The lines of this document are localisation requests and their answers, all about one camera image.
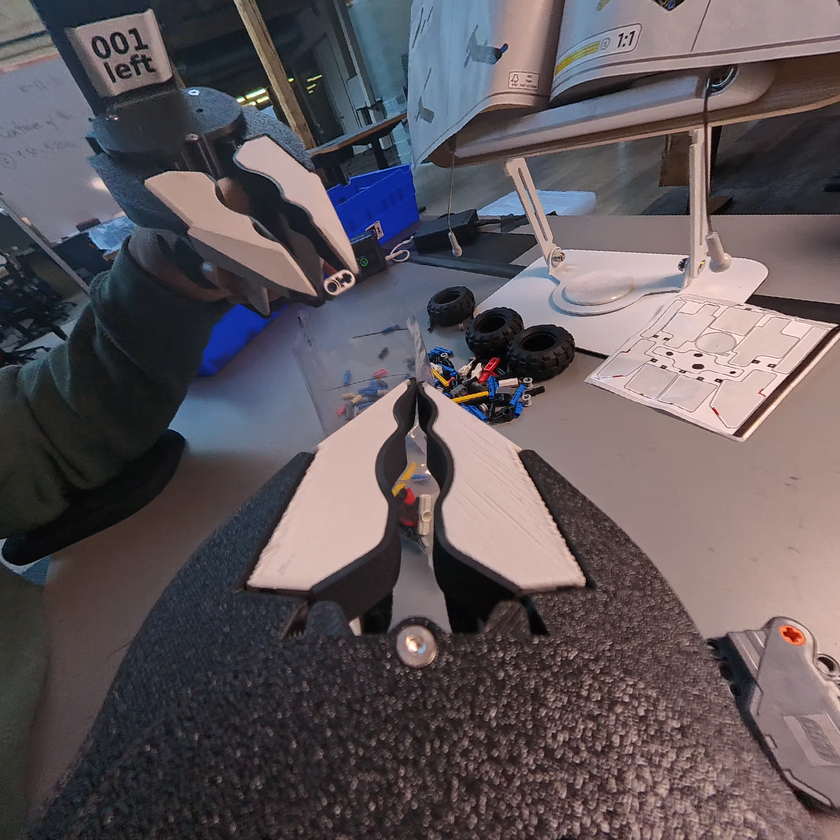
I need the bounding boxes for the person's left forearm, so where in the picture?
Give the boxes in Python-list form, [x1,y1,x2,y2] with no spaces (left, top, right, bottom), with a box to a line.
[0,237,231,539]

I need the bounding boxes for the white sticker sheet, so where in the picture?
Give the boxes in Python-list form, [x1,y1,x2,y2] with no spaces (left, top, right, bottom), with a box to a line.
[586,296,838,441]

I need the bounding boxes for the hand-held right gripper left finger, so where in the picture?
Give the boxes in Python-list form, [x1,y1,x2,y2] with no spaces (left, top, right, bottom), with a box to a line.
[246,380,420,601]

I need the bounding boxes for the building instruction booklet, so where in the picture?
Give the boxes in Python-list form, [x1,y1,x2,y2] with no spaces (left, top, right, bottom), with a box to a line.
[411,0,840,165]

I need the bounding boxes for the white whiteboard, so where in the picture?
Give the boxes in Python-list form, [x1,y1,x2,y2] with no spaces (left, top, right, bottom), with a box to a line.
[0,53,106,244]

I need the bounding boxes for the black power brick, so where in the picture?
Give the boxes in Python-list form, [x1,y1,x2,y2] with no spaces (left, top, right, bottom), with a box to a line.
[414,210,487,253]

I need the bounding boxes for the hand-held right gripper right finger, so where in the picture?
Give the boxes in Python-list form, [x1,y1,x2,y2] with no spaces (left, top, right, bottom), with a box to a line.
[419,382,589,597]

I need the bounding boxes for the grey desk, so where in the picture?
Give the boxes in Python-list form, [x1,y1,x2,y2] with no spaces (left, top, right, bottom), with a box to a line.
[27,210,840,788]

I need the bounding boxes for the black digital timer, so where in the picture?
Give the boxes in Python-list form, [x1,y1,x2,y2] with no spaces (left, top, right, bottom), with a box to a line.
[348,237,389,279]

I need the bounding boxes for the black chair armrest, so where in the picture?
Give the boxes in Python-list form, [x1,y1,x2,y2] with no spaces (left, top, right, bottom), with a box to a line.
[0,431,187,565]

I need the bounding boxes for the person's left hand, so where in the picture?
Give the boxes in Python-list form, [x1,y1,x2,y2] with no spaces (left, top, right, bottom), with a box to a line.
[130,229,271,317]

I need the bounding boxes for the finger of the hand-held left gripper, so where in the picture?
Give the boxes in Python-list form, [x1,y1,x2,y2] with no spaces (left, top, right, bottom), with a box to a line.
[234,134,359,280]
[143,170,324,299]

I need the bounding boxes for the black toy tire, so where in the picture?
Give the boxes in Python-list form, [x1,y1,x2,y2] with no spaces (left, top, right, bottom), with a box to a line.
[465,306,525,359]
[427,285,476,329]
[506,323,576,382]

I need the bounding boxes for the white booklet stand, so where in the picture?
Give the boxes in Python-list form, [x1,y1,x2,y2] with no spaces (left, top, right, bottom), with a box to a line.
[476,92,769,355]

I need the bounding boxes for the grey toy beam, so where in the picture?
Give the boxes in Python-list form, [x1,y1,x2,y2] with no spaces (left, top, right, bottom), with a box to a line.
[716,617,840,808]

